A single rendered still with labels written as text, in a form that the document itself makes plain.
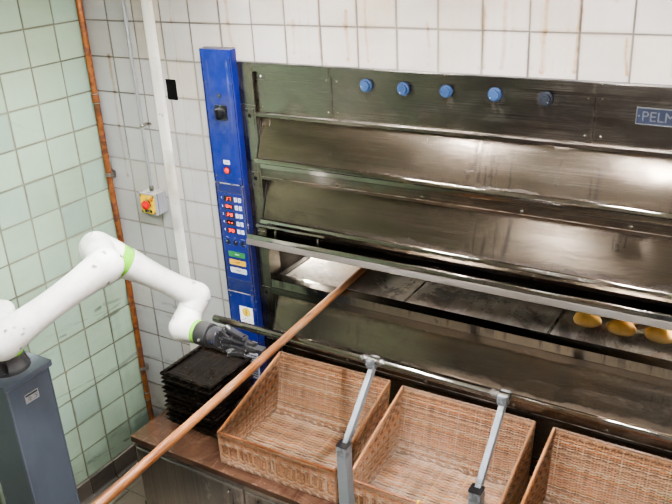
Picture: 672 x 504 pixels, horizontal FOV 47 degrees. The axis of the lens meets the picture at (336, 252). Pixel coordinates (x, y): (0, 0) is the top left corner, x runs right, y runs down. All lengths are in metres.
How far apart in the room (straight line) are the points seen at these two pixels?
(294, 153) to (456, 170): 0.68
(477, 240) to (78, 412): 2.16
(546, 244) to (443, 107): 0.58
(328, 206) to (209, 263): 0.75
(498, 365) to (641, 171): 0.91
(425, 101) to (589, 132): 0.56
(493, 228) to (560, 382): 0.61
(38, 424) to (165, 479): 0.76
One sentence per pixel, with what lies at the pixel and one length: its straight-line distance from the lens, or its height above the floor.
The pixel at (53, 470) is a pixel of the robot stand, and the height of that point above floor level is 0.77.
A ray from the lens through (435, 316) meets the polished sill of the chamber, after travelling 3.00.
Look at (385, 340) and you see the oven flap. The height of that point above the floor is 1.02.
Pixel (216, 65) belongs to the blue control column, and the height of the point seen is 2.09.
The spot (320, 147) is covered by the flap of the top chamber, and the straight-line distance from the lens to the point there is 2.99.
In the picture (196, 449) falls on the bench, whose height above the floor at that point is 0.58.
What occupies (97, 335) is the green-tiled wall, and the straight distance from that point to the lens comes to 3.96.
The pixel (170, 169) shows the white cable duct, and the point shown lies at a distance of 3.50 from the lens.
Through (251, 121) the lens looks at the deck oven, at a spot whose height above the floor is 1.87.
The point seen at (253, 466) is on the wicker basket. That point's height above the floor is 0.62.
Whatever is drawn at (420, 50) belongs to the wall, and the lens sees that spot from 2.70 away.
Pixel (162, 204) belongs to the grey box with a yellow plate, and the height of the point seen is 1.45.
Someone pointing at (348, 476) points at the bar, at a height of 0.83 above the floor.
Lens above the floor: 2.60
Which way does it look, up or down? 23 degrees down
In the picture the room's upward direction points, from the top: 3 degrees counter-clockwise
